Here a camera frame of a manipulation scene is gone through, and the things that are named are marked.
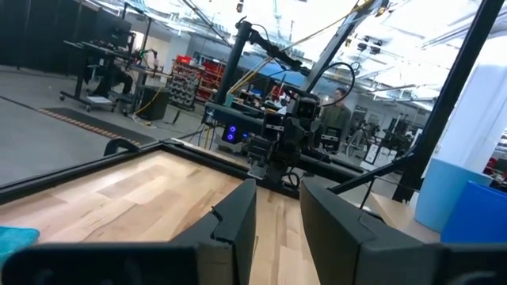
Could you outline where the person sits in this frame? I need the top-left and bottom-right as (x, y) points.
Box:
(319, 87), (353, 143)

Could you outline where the bicycle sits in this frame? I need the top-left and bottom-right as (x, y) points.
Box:
(345, 120), (383, 159)

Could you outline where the teal cloth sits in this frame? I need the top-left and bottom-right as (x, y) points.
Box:
(0, 226), (40, 270)

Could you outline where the black curtain partition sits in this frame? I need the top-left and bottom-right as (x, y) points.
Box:
(0, 0), (98, 74)

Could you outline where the light blue plastic cup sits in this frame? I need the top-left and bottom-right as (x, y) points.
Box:
(414, 158), (494, 234)

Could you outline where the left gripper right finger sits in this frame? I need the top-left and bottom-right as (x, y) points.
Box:
(299, 180), (507, 285)

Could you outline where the grey desk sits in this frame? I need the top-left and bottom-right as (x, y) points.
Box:
(204, 101), (278, 138)

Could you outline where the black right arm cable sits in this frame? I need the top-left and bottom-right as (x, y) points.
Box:
(316, 62), (356, 108)

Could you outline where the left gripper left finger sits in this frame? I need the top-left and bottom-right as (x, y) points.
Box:
(1, 178), (257, 285)

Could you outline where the black metal table frame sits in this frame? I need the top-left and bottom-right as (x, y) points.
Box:
(0, 0), (506, 205)

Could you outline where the black box with blue lights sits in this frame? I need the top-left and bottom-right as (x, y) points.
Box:
(220, 123), (250, 145)

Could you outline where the black desk monitor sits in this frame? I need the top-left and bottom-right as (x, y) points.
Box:
(94, 9), (134, 48)

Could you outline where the black trash bin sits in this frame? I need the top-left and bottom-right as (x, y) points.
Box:
(137, 85), (172, 122)

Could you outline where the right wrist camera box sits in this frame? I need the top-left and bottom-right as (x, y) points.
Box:
(295, 96), (321, 120)

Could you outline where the red parts bin rack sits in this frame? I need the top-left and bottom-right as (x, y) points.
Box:
(170, 55), (227, 111)

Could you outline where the black frame bracket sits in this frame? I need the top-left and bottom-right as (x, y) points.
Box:
(103, 137), (140, 158)

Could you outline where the black standing desk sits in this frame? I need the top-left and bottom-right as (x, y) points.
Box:
(59, 39), (138, 114)

